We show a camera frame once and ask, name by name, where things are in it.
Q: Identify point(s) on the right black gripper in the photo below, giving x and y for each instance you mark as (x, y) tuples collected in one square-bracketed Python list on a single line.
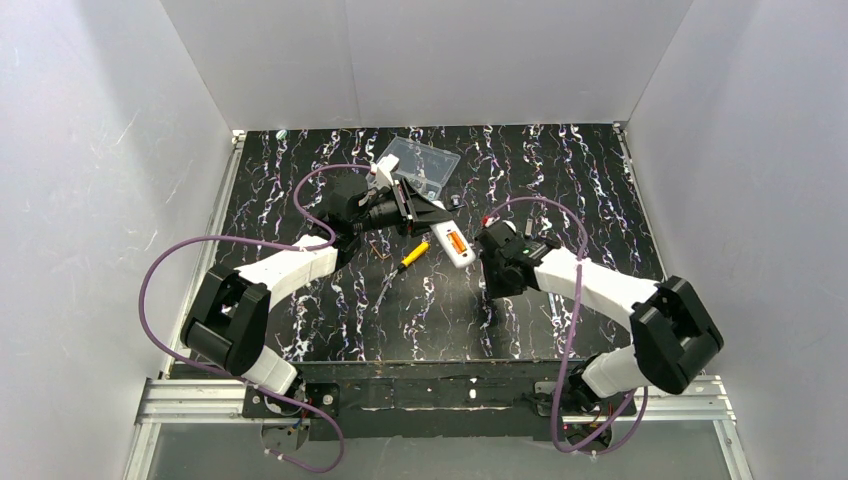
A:
[(495, 248)]

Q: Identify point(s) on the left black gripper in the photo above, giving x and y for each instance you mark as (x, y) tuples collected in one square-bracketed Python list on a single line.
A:
[(406, 206)]

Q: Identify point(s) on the white remote control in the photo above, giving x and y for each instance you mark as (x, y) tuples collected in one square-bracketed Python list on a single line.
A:
[(440, 231)]

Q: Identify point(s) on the orange battery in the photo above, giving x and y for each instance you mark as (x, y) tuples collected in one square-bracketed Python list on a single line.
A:
[(456, 242), (464, 254)]

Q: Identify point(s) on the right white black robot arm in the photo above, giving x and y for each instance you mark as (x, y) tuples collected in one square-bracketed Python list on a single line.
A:
[(673, 337)]

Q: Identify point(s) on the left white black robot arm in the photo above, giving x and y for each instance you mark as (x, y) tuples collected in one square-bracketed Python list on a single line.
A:
[(228, 317)]

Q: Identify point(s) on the clear plastic parts organizer box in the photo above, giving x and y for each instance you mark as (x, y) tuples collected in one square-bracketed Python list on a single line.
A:
[(427, 168)]

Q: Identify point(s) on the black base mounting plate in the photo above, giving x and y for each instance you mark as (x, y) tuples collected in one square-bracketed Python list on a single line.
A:
[(429, 399)]

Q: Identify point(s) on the yellow handled screwdriver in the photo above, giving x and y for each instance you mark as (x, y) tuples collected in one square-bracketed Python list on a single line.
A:
[(402, 266)]

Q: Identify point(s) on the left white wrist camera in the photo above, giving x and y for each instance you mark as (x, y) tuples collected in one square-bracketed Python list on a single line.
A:
[(381, 173)]

